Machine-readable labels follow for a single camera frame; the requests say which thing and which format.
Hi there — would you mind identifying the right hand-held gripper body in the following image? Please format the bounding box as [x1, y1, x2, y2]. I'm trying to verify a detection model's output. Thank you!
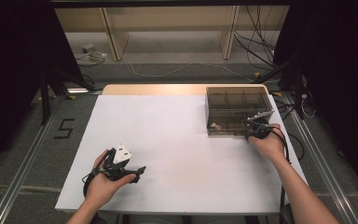
[247, 109, 275, 140]

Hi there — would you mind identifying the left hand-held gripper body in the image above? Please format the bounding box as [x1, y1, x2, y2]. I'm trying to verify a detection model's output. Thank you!
[103, 143, 133, 182]

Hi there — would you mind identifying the transparent brown drawer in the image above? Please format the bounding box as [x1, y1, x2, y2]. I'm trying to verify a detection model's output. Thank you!
[207, 116, 255, 137]

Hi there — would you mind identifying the transparent brown drawer box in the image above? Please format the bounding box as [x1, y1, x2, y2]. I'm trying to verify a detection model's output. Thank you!
[204, 86, 275, 130]

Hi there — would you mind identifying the person's right hand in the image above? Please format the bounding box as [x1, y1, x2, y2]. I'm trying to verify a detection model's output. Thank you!
[248, 123, 289, 165]

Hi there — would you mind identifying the person's left hand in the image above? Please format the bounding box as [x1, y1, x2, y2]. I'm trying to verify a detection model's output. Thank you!
[85, 149, 138, 206]

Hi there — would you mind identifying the white table cover sheet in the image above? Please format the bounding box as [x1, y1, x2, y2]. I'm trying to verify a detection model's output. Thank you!
[54, 93, 309, 217]

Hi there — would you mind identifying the black metal stand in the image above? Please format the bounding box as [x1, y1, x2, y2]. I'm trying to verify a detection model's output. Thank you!
[253, 52, 307, 120]
[38, 66, 96, 126]

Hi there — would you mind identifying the wooden table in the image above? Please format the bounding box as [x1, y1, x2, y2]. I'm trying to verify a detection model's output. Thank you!
[102, 83, 269, 97]

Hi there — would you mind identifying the black chair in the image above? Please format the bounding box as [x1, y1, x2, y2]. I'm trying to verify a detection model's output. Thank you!
[279, 186, 296, 224]

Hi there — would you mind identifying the black curtain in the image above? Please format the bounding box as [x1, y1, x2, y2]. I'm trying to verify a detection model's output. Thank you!
[273, 0, 358, 197]
[0, 0, 85, 183]

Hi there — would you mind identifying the light wooden shelf unit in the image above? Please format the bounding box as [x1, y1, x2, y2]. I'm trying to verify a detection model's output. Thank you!
[54, 6, 290, 62]

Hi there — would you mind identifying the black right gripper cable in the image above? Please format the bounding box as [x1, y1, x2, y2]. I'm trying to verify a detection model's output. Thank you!
[268, 125, 292, 165]

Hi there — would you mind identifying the black floor cable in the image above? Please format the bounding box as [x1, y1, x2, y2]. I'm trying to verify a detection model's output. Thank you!
[274, 97, 306, 161]

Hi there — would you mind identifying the bundle of black cables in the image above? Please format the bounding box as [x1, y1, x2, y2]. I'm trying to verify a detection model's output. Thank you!
[232, 5, 282, 71]

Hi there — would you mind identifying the white floor cable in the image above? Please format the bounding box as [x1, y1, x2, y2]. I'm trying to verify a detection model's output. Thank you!
[122, 57, 255, 83]

